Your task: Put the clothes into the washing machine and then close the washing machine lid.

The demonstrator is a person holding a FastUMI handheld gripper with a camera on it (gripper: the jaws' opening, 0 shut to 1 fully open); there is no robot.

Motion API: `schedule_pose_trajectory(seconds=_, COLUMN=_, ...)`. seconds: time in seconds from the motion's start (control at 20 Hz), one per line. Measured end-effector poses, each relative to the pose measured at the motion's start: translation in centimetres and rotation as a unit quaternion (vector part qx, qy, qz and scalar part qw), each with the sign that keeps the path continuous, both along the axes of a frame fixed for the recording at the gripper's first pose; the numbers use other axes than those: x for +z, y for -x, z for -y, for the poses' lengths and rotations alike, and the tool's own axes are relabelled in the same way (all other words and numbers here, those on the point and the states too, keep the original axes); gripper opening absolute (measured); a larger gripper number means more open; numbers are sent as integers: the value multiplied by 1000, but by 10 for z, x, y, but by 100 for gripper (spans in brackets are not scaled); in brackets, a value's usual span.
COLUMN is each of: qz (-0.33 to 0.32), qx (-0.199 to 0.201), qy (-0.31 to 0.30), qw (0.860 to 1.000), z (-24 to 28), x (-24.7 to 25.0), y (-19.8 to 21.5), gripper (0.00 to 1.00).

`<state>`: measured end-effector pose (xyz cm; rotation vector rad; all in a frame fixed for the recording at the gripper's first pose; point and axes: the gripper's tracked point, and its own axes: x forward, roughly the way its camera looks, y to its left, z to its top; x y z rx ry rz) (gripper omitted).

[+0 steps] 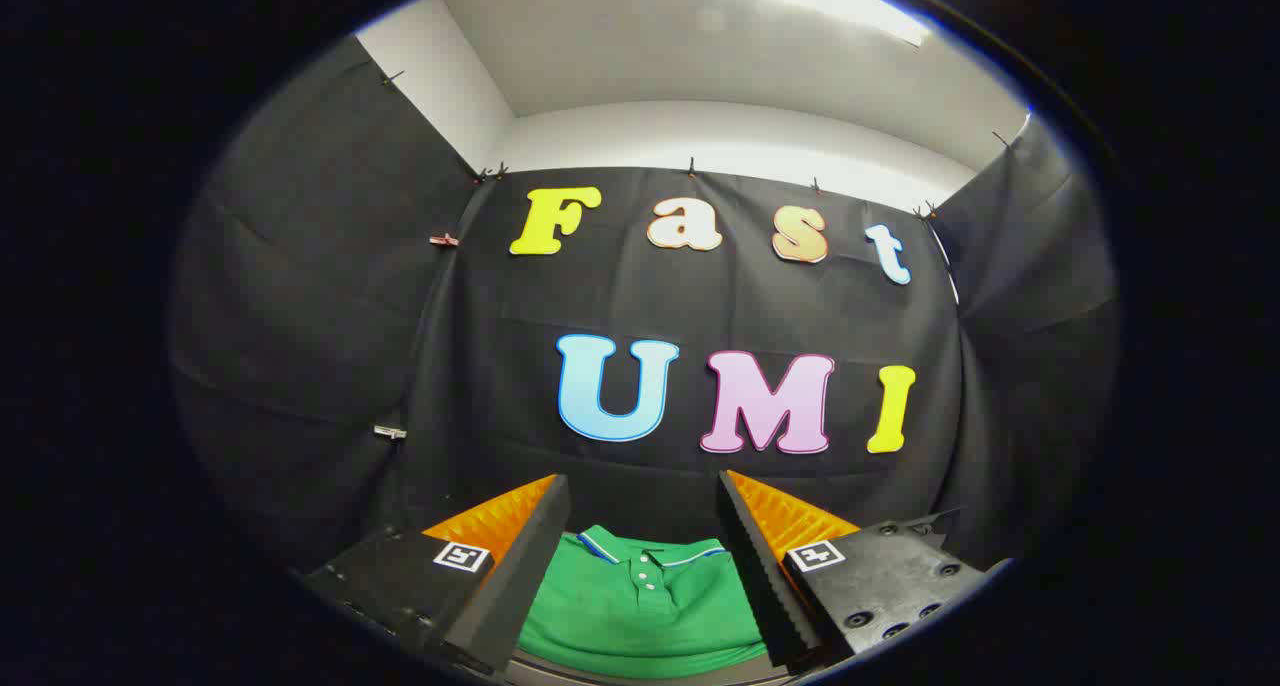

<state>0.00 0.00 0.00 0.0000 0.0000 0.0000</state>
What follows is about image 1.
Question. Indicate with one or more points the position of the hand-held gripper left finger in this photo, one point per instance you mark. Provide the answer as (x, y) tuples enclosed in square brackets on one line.
[(535, 556)]

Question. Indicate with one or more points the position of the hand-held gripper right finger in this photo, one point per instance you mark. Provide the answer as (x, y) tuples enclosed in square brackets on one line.
[(755, 566)]

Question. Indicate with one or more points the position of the green polo shirt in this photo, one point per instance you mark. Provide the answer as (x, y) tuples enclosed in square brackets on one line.
[(640, 616)]

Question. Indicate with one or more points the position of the small white clip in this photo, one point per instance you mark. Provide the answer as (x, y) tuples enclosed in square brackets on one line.
[(390, 432)]

